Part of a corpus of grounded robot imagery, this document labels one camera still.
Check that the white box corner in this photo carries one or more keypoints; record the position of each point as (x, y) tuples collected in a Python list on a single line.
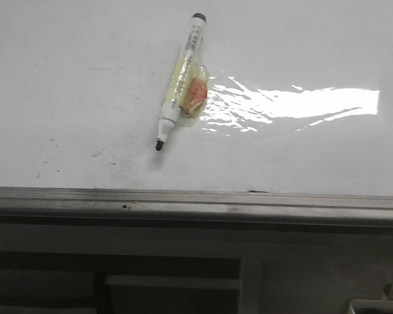
[(382, 306)]

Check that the large white whiteboard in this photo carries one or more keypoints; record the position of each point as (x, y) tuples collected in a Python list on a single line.
[(300, 98)]

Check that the white whiteboard marker black tip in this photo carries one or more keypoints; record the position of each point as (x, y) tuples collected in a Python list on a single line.
[(188, 88)]

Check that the aluminium whiteboard tray rail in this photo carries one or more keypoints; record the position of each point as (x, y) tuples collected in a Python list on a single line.
[(250, 207)]

